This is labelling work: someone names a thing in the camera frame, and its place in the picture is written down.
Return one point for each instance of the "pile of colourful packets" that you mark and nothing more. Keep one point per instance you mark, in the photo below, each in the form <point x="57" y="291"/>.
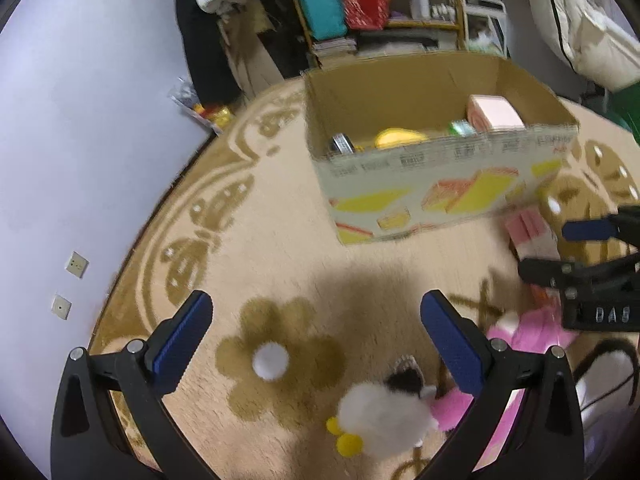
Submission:
<point x="205" y="110"/>

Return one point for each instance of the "pink plastic tissue packet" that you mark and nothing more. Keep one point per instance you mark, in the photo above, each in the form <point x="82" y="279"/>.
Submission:
<point x="525" y="225"/>

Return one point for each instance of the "printed cardboard box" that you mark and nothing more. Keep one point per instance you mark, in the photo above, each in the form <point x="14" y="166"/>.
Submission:
<point x="425" y="195"/>

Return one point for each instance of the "white trolley cart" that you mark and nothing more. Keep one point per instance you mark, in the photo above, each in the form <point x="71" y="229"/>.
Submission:
<point x="482" y="25"/>

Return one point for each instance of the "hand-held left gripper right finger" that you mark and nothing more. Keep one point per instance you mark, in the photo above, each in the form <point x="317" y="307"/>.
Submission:
<point x="452" y="345"/>

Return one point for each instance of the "row of small jars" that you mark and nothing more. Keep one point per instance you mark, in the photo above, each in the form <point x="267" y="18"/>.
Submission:
<point x="444" y="12"/>

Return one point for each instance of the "stack of books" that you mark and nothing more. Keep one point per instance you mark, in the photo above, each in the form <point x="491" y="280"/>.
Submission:
<point x="335" y="46"/>

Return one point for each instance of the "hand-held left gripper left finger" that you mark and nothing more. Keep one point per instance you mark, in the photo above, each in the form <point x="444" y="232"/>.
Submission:
<point x="182" y="342"/>

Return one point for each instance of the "green tissue pack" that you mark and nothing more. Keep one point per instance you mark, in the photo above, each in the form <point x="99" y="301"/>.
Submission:
<point x="462" y="128"/>

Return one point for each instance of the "white black-trimmed plush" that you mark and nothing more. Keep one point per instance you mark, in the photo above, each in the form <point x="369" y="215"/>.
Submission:
<point x="600" y="375"/>

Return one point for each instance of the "pink sponge block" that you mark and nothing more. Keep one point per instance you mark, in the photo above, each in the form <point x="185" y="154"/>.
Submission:
<point x="495" y="112"/>

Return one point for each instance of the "white wall socket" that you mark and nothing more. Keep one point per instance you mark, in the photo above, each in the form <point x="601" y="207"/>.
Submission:
<point x="77" y="264"/>
<point x="61" y="306"/>

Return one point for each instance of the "yellow bear plush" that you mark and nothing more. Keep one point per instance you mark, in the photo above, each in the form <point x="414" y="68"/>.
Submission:
<point x="400" y="137"/>

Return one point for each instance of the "white bottle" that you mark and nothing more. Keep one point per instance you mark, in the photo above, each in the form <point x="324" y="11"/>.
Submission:
<point x="423" y="4"/>

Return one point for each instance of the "black hanging coat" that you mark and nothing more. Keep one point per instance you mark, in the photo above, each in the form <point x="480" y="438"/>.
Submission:
<point x="200" y="40"/>

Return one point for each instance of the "teal bag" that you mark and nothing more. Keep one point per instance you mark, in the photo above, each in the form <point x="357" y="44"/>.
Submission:
<point x="322" y="7"/>

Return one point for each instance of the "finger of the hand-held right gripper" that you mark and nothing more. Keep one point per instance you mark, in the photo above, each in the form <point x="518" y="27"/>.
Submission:
<point x="585" y="230"/>
<point x="550" y="270"/>

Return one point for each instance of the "green plastic bag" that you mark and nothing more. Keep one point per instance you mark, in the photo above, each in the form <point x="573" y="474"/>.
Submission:
<point x="627" y="120"/>

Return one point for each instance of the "beige hanging coat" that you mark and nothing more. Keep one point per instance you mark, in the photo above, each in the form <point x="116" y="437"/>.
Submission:
<point x="250" y="55"/>

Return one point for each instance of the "white fluffy yellow-footed plush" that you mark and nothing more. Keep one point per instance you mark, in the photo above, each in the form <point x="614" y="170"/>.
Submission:
<point x="380" y="415"/>

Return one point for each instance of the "pink bear plush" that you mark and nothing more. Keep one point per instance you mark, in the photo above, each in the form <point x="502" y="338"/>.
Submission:
<point x="530" y="335"/>

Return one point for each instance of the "tall clear bottle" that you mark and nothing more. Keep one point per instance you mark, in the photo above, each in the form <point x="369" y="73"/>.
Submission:
<point x="413" y="0"/>

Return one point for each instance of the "red patterned bag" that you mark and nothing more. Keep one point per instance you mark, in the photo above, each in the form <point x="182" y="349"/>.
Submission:
<point x="367" y="2"/>

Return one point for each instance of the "beige patterned rug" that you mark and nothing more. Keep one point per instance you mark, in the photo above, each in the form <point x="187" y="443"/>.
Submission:
<point x="280" y="270"/>

